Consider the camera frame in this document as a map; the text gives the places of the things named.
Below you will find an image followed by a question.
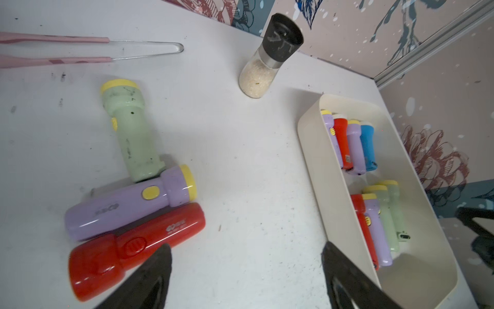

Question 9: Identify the blue flashlight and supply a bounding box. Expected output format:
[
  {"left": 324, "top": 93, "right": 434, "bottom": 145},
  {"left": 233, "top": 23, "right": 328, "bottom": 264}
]
[{"left": 360, "top": 121, "right": 378, "bottom": 172}]

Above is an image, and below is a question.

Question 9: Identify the cream plastic storage tray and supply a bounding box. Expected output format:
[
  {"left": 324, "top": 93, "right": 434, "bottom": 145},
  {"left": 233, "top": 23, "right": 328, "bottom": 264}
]
[{"left": 297, "top": 94, "right": 458, "bottom": 308}]

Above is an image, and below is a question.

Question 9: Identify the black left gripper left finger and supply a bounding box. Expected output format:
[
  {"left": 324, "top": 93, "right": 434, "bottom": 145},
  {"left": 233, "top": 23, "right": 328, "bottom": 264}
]
[{"left": 97, "top": 244, "right": 172, "bottom": 309}]

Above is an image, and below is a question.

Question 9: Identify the green flashlight front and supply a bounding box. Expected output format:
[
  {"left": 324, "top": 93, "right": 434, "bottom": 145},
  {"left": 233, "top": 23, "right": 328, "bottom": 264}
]
[{"left": 380, "top": 180, "right": 410, "bottom": 242}]

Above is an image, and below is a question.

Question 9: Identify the purple flashlight horizontal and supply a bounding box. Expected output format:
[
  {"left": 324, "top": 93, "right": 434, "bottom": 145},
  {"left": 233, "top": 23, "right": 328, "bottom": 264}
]
[{"left": 64, "top": 165, "right": 198, "bottom": 242}]

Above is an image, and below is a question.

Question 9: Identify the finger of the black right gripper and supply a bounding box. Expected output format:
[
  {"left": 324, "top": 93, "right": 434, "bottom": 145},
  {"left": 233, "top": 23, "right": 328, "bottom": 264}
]
[{"left": 455, "top": 207, "right": 493, "bottom": 270}]

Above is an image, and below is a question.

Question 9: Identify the glass grinder with black cap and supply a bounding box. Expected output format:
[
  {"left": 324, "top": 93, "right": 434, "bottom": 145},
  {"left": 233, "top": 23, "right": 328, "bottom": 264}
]
[{"left": 238, "top": 13, "right": 304, "bottom": 99}]

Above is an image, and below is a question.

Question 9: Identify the purple flashlight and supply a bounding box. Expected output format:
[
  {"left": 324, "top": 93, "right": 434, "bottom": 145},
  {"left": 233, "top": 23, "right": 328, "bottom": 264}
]
[
  {"left": 347, "top": 119, "right": 367, "bottom": 175},
  {"left": 320, "top": 109, "right": 343, "bottom": 168},
  {"left": 362, "top": 193, "right": 393, "bottom": 267}
]

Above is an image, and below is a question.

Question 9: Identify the dark red flashlight horizontal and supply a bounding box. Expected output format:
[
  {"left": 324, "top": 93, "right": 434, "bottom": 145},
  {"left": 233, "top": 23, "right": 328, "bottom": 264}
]
[{"left": 68, "top": 203, "right": 206, "bottom": 302}]

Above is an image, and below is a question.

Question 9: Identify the green flashlight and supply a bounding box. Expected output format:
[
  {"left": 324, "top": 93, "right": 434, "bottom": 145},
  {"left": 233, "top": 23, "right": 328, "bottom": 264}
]
[
  {"left": 100, "top": 79, "right": 165, "bottom": 182},
  {"left": 380, "top": 180, "right": 410, "bottom": 242},
  {"left": 362, "top": 185, "right": 400, "bottom": 252}
]

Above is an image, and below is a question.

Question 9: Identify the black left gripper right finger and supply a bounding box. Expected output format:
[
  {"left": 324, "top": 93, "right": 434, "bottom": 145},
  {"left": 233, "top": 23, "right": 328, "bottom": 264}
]
[{"left": 321, "top": 242, "right": 400, "bottom": 309}]

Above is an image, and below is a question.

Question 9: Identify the red flashlight white cap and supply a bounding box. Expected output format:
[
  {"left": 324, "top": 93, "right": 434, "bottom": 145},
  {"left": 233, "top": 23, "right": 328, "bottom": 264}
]
[{"left": 333, "top": 113, "right": 353, "bottom": 171}]

